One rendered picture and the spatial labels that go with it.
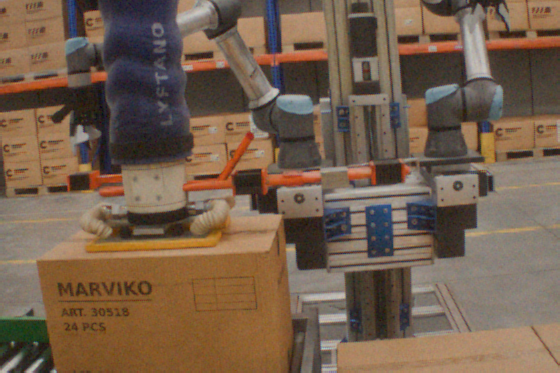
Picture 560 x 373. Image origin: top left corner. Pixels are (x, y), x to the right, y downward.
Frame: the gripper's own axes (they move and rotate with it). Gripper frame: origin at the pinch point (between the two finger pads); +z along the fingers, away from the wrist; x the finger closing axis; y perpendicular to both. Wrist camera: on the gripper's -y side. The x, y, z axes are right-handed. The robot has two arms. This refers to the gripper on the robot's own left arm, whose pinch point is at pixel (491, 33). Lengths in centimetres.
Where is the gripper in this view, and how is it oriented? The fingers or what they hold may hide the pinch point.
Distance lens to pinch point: 205.2
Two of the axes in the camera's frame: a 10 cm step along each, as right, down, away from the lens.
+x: -9.4, 1.3, -3.3
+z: 0.8, 9.9, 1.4
